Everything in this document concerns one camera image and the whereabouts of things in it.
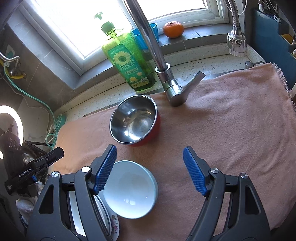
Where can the green dish soap bottle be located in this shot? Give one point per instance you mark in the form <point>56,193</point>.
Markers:
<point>122,51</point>

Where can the light blue ceramic bowl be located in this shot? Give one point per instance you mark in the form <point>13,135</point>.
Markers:
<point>131,190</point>

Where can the large floral rim plate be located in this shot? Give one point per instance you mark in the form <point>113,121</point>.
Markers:
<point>113,218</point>

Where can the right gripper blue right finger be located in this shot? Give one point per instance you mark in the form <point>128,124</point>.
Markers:
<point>246,218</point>

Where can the chrome kitchen faucet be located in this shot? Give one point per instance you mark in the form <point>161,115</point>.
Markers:
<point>177,95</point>

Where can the white gloved left hand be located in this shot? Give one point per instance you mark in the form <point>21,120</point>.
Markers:
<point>27,201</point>

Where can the orange tangerine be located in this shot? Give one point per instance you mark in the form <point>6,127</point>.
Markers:
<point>173,29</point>

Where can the red steel bowl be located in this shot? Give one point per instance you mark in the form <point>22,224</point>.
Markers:
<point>136,121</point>

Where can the white plate green leaf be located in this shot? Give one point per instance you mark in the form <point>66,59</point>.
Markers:
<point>101,215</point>

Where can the dark blue utensil holder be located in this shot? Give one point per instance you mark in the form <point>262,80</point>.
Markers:
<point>268,41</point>

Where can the white window frame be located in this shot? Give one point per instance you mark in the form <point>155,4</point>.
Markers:
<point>73,28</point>

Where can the pink towel mat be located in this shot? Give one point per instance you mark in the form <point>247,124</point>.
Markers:
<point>243,121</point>

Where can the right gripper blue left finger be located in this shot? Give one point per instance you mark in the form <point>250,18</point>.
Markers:
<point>66,210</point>

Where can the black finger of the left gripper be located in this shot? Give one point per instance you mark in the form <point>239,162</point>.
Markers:
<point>48,159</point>

